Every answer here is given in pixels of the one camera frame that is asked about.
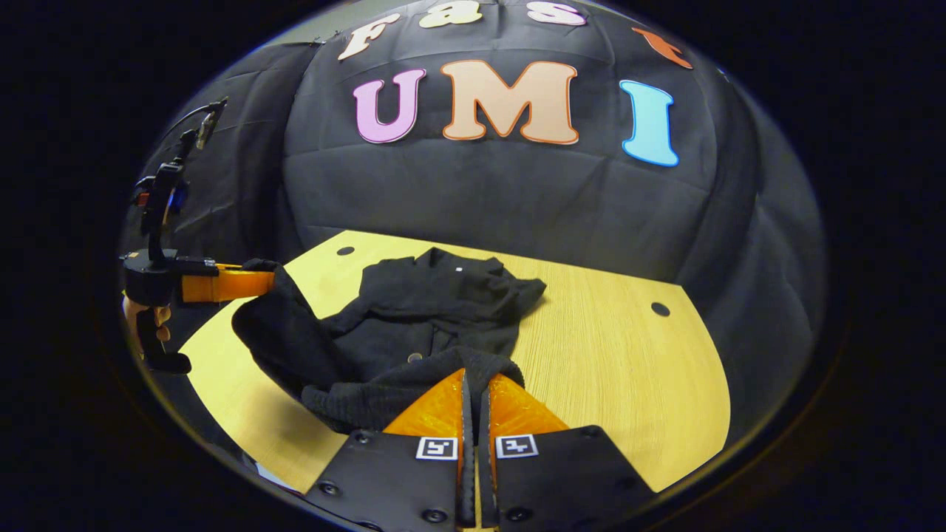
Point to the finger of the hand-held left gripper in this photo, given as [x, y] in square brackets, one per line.
[225, 284]

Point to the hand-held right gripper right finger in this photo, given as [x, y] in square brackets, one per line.
[486, 443]

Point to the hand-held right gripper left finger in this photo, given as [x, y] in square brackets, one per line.
[465, 443]

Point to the black buttoned cardigan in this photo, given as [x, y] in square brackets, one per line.
[414, 318]

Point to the black backdrop cloth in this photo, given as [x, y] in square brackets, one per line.
[502, 192]

